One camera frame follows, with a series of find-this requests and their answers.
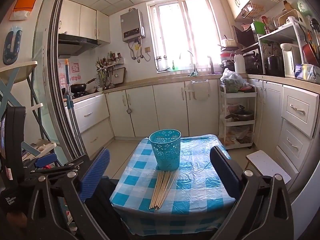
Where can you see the sliding glass door frame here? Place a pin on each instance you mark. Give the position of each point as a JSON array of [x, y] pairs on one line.
[[53, 80]]

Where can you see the red frying pan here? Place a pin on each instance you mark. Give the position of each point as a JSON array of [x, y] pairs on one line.
[[310, 53]]

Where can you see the folding table with blue legs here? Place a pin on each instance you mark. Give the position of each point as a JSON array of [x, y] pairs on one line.
[[17, 71]]

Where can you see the small chrome faucet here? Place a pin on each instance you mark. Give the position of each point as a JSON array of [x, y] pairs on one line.
[[211, 63]]

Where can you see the black cooking pot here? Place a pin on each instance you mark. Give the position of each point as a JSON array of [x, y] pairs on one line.
[[274, 66]]

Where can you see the black range hood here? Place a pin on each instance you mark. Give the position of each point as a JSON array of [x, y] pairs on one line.
[[75, 43]]

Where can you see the red wall stickers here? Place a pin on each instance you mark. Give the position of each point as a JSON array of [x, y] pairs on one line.
[[75, 71]]

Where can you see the white base cabinet with drawers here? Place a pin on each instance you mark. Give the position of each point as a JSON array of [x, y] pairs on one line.
[[92, 120]]

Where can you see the blue silver package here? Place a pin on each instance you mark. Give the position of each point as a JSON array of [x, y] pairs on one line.
[[308, 73]]

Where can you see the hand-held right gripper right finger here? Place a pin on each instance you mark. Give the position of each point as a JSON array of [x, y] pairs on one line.
[[225, 171]]

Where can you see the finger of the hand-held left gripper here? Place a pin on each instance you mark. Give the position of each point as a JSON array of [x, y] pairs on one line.
[[46, 160]]

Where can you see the wooden cutting boards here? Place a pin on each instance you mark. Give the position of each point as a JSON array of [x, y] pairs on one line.
[[290, 13]]

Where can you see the green box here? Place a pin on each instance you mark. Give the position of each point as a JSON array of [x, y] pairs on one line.
[[258, 27]]

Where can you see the grey wall water heater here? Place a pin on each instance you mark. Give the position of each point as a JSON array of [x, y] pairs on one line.
[[132, 25]]

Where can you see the white pot with lid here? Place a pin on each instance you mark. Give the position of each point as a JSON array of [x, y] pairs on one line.
[[228, 43]]

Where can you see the hanging clear plastic bag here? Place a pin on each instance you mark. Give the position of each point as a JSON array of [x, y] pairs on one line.
[[197, 90]]

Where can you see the blue perforated plastic basket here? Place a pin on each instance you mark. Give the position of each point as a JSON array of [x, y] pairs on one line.
[[166, 152]]

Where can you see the pile of wooden chopsticks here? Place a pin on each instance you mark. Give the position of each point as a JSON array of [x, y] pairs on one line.
[[160, 192]]

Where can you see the orange paper bag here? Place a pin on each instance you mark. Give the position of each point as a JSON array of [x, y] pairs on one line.
[[25, 1]]

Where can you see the red sauce bottle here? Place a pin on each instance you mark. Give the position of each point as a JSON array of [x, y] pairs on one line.
[[265, 26]]

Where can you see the white framed window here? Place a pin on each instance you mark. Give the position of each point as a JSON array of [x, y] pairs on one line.
[[182, 35]]

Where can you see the metal pot with lid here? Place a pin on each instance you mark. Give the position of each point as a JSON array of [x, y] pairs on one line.
[[241, 115]]

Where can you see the chrome sink faucet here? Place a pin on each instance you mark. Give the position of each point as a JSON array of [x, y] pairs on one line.
[[191, 55]]

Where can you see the dark cloth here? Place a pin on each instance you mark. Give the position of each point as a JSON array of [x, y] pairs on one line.
[[102, 205]]

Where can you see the white electric water boiler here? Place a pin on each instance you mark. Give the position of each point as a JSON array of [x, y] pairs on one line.
[[290, 60]]

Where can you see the dark hanging tray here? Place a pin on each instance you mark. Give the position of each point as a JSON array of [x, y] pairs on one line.
[[119, 76]]

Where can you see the white countertop shelf rack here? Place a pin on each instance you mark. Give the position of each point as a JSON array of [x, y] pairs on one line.
[[282, 31]]

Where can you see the white drawer unit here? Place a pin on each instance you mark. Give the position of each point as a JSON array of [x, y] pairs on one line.
[[297, 122]]

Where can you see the plastic bag of vegetables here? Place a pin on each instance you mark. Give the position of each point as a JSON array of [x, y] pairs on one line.
[[232, 80]]

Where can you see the white rolling cart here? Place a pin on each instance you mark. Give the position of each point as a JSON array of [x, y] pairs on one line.
[[238, 123]]

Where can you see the crumpled plastic bags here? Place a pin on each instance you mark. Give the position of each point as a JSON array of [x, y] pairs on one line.
[[237, 135]]

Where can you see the white thermos jug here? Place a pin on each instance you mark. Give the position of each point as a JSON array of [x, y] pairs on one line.
[[240, 63]]

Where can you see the black wok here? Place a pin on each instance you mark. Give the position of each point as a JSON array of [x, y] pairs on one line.
[[78, 87]]

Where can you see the white low stool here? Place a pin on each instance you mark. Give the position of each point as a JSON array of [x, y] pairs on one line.
[[267, 165]]

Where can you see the blue white checkered tablecloth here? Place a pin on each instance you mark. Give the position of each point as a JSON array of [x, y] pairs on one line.
[[200, 180]]

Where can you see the wall utensil rack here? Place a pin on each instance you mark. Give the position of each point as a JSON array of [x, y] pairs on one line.
[[107, 67]]

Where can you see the green bottle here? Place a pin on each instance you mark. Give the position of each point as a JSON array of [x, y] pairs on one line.
[[172, 65]]

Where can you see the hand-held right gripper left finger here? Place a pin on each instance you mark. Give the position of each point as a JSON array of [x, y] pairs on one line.
[[96, 172]]

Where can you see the wall socket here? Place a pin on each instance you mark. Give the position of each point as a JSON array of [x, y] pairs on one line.
[[147, 49]]

